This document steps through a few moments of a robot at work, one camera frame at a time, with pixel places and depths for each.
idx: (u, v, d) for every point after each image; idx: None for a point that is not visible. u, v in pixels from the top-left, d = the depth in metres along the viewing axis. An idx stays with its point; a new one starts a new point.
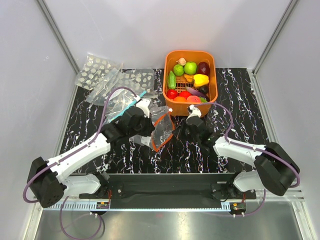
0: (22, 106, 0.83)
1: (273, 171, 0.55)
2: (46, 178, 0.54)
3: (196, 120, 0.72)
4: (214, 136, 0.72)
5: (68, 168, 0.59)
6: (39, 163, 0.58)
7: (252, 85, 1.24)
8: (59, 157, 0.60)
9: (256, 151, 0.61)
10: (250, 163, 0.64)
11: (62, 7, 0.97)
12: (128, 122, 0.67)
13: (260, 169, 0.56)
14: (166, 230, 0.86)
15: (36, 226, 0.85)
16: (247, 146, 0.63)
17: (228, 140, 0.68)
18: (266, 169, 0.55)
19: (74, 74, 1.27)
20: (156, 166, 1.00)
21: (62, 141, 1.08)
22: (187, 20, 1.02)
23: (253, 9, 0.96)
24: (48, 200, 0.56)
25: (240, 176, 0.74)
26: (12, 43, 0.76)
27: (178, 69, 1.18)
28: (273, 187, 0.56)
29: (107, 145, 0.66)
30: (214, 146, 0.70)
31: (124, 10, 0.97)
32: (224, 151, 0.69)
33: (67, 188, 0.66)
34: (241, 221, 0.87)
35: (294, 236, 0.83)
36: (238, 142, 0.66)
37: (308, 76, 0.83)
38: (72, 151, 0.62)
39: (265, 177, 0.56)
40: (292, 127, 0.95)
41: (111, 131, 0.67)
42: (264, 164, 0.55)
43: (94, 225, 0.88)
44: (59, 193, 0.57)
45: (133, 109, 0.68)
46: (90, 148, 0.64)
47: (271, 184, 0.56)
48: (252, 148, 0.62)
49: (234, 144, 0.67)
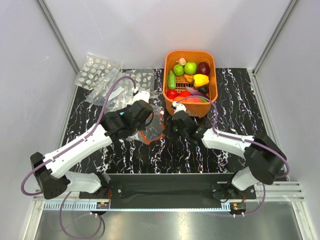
0: (22, 106, 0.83)
1: (262, 161, 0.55)
2: (42, 176, 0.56)
3: (181, 113, 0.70)
4: (202, 128, 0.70)
5: (63, 165, 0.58)
6: (36, 159, 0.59)
7: (252, 85, 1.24)
8: (54, 153, 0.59)
9: (245, 142, 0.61)
10: (239, 154, 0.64)
11: (63, 7, 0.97)
12: (136, 113, 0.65)
13: (250, 161, 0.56)
14: (166, 230, 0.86)
15: (36, 226, 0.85)
16: (237, 137, 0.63)
17: (217, 132, 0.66)
18: (255, 159, 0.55)
19: (74, 74, 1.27)
20: (156, 166, 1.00)
21: (62, 141, 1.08)
22: (187, 20, 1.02)
23: (253, 9, 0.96)
24: (50, 193, 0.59)
25: (236, 176, 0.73)
26: (12, 43, 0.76)
27: (178, 69, 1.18)
28: (263, 177, 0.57)
29: (106, 137, 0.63)
30: (202, 139, 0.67)
31: (124, 9, 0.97)
32: (213, 144, 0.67)
33: (70, 183, 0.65)
34: (241, 221, 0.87)
35: (295, 236, 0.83)
36: (227, 134, 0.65)
37: (308, 76, 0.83)
38: (68, 146, 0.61)
39: (255, 168, 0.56)
40: (292, 127, 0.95)
41: (113, 121, 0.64)
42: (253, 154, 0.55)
43: (94, 225, 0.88)
44: (60, 186, 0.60)
45: (141, 102, 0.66)
46: (87, 142, 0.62)
47: (261, 173, 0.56)
48: (242, 140, 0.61)
49: (223, 136, 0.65)
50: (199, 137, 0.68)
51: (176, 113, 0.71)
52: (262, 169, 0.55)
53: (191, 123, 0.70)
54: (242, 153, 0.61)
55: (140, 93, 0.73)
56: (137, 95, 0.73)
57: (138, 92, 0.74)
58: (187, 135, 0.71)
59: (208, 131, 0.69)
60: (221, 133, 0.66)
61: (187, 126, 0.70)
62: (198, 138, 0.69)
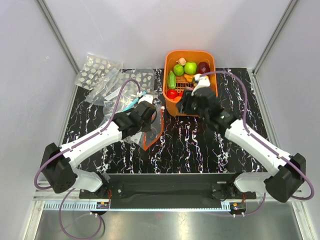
0: (22, 106, 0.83)
1: (289, 184, 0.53)
2: (59, 164, 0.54)
3: (206, 91, 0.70)
4: (228, 116, 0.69)
5: (80, 155, 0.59)
6: (52, 149, 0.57)
7: (252, 85, 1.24)
8: (71, 143, 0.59)
9: (280, 158, 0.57)
10: (265, 166, 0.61)
11: (62, 7, 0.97)
12: (142, 113, 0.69)
13: (279, 179, 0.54)
14: (166, 230, 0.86)
15: (36, 226, 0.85)
16: (272, 149, 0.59)
17: (249, 132, 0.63)
18: (285, 182, 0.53)
19: (74, 74, 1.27)
20: (156, 166, 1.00)
21: (62, 141, 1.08)
22: (187, 20, 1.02)
23: (254, 8, 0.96)
24: (61, 186, 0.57)
25: (244, 175, 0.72)
26: (12, 43, 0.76)
27: (178, 69, 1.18)
28: (276, 194, 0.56)
29: (119, 133, 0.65)
30: (228, 130, 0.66)
31: (124, 9, 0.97)
32: (238, 140, 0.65)
33: (78, 177, 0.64)
34: (241, 221, 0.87)
35: (295, 236, 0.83)
36: (259, 138, 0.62)
37: (308, 76, 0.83)
38: (84, 138, 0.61)
39: (277, 185, 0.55)
40: (292, 127, 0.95)
41: (122, 120, 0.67)
42: (285, 175, 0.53)
43: (94, 225, 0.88)
44: (71, 179, 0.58)
45: (145, 102, 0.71)
46: (102, 135, 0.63)
47: (277, 190, 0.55)
48: (277, 155, 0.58)
49: (254, 139, 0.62)
50: (225, 124, 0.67)
51: (202, 91, 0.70)
52: (283, 190, 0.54)
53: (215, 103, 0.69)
54: (273, 169, 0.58)
55: (144, 96, 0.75)
56: (142, 97, 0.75)
57: (143, 96, 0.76)
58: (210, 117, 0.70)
59: (237, 124, 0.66)
60: (253, 137, 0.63)
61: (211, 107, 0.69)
62: (221, 123, 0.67)
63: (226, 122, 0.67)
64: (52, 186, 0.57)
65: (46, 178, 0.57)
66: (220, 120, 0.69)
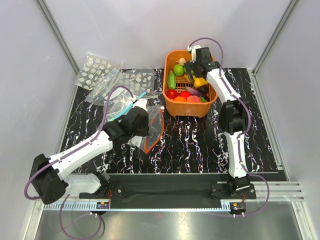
0: (22, 106, 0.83)
1: (230, 113, 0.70)
2: (48, 175, 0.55)
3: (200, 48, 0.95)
4: (214, 64, 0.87)
5: (69, 166, 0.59)
6: (41, 160, 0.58)
7: (252, 85, 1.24)
8: (60, 154, 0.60)
9: (231, 96, 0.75)
10: (221, 101, 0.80)
11: (62, 7, 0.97)
12: (133, 120, 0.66)
13: (224, 108, 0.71)
14: (166, 230, 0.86)
15: (36, 226, 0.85)
16: (229, 90, 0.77)
17: (221, 75, 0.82)
18: (226, 109, 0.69)
19: (74, 74, 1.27)
20: (156, 166, 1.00)
21: (62, 141, 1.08)
22: (187, 20, 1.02)
23: (253, 8, 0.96)
24: (50, 197, 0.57)
25: (230, 164, 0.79)
26: (12, 43, 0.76)
27: (178, 69, 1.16)
28: (223, 122, 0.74)
29: (109, 143, 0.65)
30: (209, 72, 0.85)
31: (124, 9, 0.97)
32: (211, 81, 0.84)
33: (69, 186, 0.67)
34: (241, 221, 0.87)
35: (295, 236, 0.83)
36: (226, 80, 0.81)
37: (308, 76, 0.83)
38: (74, 148, 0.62)
39: (224, 114, 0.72)
40: (292, 126, 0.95)
41: (113, 129, 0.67)
42: (228, 106, 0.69)
43: (94, 225, 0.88)
44: (60, 190, 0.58)
45: (137, 109, 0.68)
46: (92, 145, 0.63)
47: (223, 118, 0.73)
48: (231, 93, 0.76)
49: (222, 80, 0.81)
50: (209, 67, 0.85)
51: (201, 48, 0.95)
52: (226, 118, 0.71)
53: (207, 56, 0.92)
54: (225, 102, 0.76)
55: (138, 101, 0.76)
56: (135, 102, 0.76)
57: (136, 101, 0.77)
58: (201, 63, 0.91)
59: (216, 71, 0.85)
60: (221, 80, 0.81)
61: (203, 56, 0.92)
62: (207, 68, 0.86)
63: (210, 68, 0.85)
64: (42, 198, 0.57)
65: (36, 189, 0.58)
66: (206, 65, 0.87)
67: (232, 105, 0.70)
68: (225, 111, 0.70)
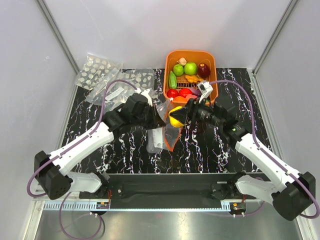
0: (22, 106, 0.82)
1: (295, 202, 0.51)
2: (50, 172, 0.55)
3: (225, 103, 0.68)
4: (240, 128, 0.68)
5: (70, 161, 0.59)
6: (41, 157, 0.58)
7: (252, 85, 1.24)
8: (60, 150, 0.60)
9: (289, 176, 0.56)
10: (272, 181, 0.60)
11: (62, 7, 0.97)
12: (132, 109, 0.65)
13: (284, 195, 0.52)
14: (166, 230, 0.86)
15: (36, 227, 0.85)
16: (281, 166, 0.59)
17: (259, 146, 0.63)
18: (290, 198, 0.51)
19: (74, 74, 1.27)
20: (156, 166, 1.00)
21: (62, 141, 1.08)
22: (187, 20, 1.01)
23: (253, 8, 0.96)
24: (55, 193, 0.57)
25: (246, 181, 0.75)
26: (12, 43, 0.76)
27: (178, 69, 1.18)
28: (282, 210, 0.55)
29: (109, 134, 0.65)
30: (239, 142, 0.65)
31: (124, 9, 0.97)
32: (247, 153, 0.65)
33: (73, 182, 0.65)
34: (241, 221, 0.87)
35: (294, 236, 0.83)
36: (268, 151, 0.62)
37: (308, 75, 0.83)
38: (73, 143, 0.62)
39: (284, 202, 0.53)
40: (292, 127, 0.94)
41: (113, 118, 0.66)
42: (292, 193, 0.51)
43: (94, 225, 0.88)
44: (65, 185, 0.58)
45: (137, 96, 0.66)
46: (92, 138, 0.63)
47: (282, 206, 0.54)
48: (286, 172, 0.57)
49: (264, 152, 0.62)
50: (236, 137, 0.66)
51: (225, 102, 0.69)
52: (289, 208, 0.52)
53: (232, 117, 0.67)
54: (280, 185, 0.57)
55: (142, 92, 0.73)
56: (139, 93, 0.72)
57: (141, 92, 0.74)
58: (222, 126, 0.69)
59: (248, 137, 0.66)
60: (263, 152, 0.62)
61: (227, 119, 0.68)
62: (234, 137, 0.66)
63: (237, 136, 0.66)
64: (47, 194, 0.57)
65: (41, 186, 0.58)
66: (231, 132, 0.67)
67: (296, 189, 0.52)
68: (287, 199, 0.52)
